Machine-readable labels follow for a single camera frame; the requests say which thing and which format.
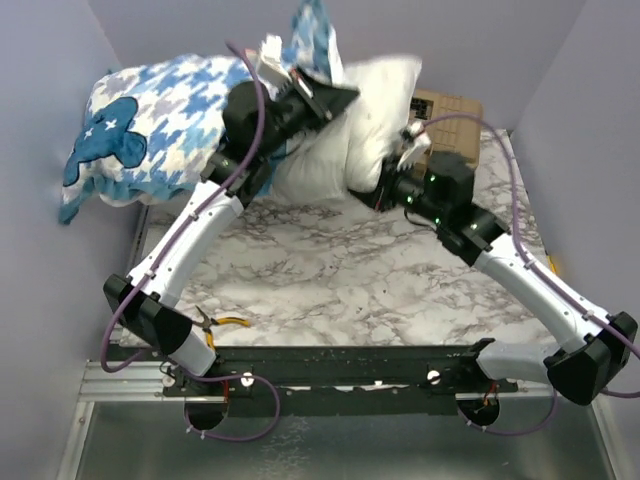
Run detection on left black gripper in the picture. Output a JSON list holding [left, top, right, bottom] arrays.
[[257, 65, 361, 159]]

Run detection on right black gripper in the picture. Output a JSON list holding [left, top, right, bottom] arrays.
[[345, 153, 447, 226]]

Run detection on white pillow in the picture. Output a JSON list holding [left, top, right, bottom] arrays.
[[267, 54, 422, 205]]

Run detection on white pillowcase blue trim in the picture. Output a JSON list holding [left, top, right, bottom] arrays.
[[57, 0, 346, 226]]

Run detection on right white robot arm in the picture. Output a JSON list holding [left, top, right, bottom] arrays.
[[354, 152, 638, 406]]

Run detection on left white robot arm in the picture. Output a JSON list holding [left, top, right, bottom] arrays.
[[103, 69, 359, 395]]

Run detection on tan plastic toolbox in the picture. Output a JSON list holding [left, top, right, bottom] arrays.
[[409, 89, 484, 177]]

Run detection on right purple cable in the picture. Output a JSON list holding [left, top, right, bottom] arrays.
[[424, 113, 640, 437]]

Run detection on purple cable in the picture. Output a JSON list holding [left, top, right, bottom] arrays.
[[99, 41, 282, 444], [424, 113, 640, 437]]

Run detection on yellow handled pliers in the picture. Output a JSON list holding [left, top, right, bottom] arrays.
[[194, 305, 251, 354]]

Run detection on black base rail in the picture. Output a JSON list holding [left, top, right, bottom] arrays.
[[99, 342, 539, 419]]

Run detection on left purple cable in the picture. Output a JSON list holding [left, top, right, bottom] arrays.
[[99, 41, 282, 444]]

